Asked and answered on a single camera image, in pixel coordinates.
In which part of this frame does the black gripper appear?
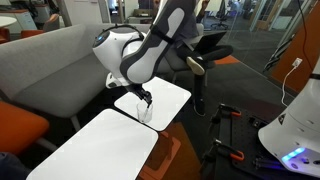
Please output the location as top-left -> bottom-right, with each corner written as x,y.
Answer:
125,83 -> 154,108

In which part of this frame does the clear glass cup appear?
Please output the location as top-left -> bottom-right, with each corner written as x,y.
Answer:
135,100 -> 154,124

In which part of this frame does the white top orange side table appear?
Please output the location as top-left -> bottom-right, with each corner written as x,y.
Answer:
25,108 -> 183,180
113,76 -> 193,141

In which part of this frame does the light grey armchair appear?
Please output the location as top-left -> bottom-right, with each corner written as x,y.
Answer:
156,23 -> 205,84

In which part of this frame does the black pole stand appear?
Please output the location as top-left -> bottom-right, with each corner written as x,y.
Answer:
193,74 -> 207,117

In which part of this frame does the person in dark clothes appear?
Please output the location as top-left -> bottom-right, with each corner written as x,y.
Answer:
146,0 -> 234,77

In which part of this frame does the black laptop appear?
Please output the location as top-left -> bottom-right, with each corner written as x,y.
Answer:
193,30 -> 228,54

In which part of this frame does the grey fabric sofa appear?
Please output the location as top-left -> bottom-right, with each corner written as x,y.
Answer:
0,23 -> 151,134

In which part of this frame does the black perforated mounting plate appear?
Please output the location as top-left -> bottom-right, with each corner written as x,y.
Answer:
213,106 -> 320,180

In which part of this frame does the black office chair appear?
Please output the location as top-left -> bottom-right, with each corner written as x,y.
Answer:
210,0 -> 231,30

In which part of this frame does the grey shell chair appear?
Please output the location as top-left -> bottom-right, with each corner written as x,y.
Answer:
42,13 -> 61,33

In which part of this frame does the pink sofa with orange seat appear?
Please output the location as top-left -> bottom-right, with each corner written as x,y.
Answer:
0,89 -> 59,158

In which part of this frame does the orange seat chair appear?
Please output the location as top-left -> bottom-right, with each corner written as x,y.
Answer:
19,29 -> 46,39

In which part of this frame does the white round table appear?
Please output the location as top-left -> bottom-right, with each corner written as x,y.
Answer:
0,15 -> 18,28

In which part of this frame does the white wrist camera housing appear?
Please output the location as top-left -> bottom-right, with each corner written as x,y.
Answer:
105,73 -> 132,90

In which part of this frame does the orange handled black clamp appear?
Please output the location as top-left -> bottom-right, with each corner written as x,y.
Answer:
210,103 -> 243,126
201,139 -> 246,168

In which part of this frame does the white charger with cable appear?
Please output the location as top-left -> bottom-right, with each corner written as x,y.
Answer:
280,57 -> 304,108

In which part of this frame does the thin black hanging cable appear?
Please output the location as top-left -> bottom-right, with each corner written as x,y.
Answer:
296,0 -> 309,61

